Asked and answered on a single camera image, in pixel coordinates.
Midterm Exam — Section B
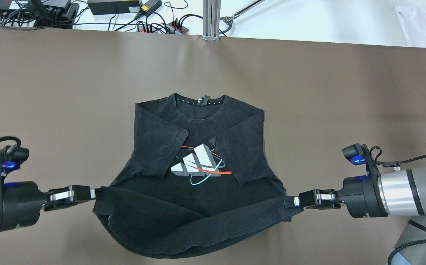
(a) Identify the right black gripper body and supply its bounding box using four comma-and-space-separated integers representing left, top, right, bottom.
317, 145, 388, 218

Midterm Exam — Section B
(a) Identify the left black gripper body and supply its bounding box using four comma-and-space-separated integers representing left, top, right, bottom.
0, 149, 74, 232

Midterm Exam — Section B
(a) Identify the black graphic t-shirt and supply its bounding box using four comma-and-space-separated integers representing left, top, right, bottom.
93, 93, 303, 258

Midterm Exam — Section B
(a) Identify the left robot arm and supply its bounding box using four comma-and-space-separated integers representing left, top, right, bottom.
0, 146, 101, 232

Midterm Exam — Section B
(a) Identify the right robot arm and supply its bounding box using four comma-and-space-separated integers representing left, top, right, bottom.
285, 143, 426, 265

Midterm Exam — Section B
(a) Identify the white folded t-shirt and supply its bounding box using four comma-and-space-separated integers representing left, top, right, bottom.
395, 5, 426, 47

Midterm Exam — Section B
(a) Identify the black power adapter brick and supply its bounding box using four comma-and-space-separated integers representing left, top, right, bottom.
87, 0, 142, 15

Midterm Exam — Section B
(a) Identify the grey power strip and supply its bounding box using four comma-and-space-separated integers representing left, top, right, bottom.
135, 22, 190, 35

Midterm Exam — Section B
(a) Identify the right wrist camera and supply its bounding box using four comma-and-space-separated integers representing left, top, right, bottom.
342, 143, 367, 166

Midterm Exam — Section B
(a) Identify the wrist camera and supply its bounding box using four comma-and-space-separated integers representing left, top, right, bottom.
2, 145, 29, 174
342, 143, 367, 166

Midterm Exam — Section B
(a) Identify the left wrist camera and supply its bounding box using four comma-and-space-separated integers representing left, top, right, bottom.
2, 145, 29, 174

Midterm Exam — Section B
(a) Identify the aluminium frame post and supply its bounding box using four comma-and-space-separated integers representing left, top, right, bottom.
202, 0, 221, 42

